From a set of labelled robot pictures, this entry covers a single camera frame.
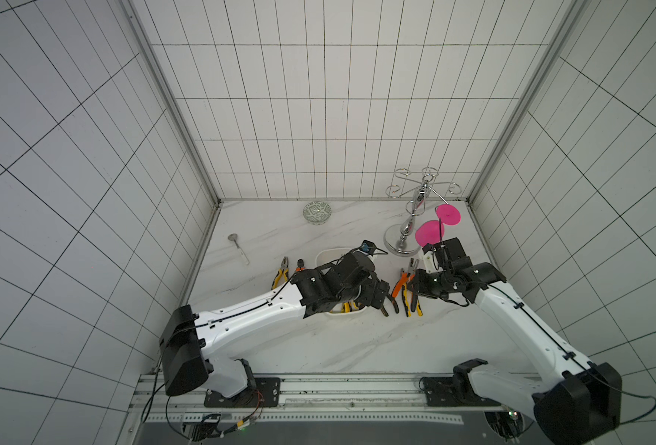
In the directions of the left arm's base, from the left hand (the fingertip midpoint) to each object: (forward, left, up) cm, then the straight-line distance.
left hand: (367, 288), depth 73 cm
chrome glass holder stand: (+30, -17, -18) cm, 39 cm away
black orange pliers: (+18, +21, -19) cm, 34 cm away
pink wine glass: (+21, -23, -2) cm, 31 cm away
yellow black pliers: (+16, +27, -18) cm, 36 cm away
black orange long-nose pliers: (+3, -11, -18) cm, 21 cm away
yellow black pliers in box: (+1, +4, -15) cm, 16 cm away
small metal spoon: (+30, +49, -18) cm, 60 cm away
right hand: (+4, -11, -6) cm, 13 cm away
